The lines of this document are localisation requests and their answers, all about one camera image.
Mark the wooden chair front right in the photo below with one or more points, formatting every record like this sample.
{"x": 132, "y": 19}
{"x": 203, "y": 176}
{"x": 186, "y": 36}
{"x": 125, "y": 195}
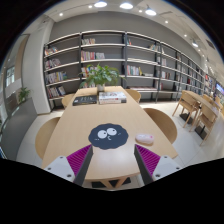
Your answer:
{"x": 161, "y": 128}

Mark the wooden chair area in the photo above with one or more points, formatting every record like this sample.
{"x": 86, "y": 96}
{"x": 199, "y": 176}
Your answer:
{"x": 206, "y": 121}
{"x": 190, "y": 103}

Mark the wooden table at right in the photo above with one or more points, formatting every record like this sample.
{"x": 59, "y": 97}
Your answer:
{"x": 203, "y": 102}

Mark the dark round cartoon mouse pad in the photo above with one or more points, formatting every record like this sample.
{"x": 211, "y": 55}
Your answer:
{"x": 108, "y": 136}

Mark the long wooden table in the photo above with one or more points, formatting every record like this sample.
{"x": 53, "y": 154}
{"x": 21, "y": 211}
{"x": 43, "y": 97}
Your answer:
{"x": 72, "y": 131}

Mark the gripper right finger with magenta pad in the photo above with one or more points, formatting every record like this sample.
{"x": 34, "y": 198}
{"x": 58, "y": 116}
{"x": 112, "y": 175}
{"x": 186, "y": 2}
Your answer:
{"x": 152, "y": 166}

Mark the wooden chair back left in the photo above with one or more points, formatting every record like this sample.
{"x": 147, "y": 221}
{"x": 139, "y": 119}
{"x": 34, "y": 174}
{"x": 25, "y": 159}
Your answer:
{"x": 66, "y": 99}

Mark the wooden chair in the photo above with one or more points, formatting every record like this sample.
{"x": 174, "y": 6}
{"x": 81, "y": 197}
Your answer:
{"x": 66, "y": 99}
{"x": 161, "y": 128}
{"x": 134, "y": 94}
{"x": 43, "y": 136}

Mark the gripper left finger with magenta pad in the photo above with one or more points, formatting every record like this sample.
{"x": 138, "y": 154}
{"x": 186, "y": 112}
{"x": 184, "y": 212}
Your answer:
{"x": 74, "y": 167}

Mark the wooden chair right area near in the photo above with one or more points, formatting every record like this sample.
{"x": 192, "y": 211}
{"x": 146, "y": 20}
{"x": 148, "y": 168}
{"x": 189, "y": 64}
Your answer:
{"x": 206, "y": 121}

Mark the wooden chair front left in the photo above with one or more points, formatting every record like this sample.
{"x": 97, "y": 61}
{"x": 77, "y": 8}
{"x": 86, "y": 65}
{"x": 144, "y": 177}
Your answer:
{"x": 43, "y": 136}

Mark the green potted plant on table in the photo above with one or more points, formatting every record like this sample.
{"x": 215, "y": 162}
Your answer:
{"x": 100, "y": 75}

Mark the potted plant at left wall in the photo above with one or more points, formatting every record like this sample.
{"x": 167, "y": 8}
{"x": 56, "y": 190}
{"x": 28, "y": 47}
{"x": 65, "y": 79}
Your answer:
{"x": 23, "y": 94}

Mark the black book on table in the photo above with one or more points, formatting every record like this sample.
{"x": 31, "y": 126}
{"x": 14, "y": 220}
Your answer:
{"x": 84, "y": 100}

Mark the large grey wall bookshelf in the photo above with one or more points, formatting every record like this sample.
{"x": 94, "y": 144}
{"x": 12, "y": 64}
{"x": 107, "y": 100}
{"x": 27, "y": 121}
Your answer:
{"x": 155, "y": 69}

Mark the white computer mouse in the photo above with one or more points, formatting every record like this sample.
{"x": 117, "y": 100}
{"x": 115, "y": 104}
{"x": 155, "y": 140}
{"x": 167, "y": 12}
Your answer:
{"x": 145, "y": 138}

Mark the wooden chair back right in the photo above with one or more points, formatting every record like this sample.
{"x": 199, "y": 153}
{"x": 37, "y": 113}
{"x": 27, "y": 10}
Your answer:
{"x": 134, "y": 94}

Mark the wooden chair right area far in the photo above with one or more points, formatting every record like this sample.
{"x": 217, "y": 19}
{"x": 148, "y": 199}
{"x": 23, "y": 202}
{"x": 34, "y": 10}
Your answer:
{"x": 190, "y": 103}

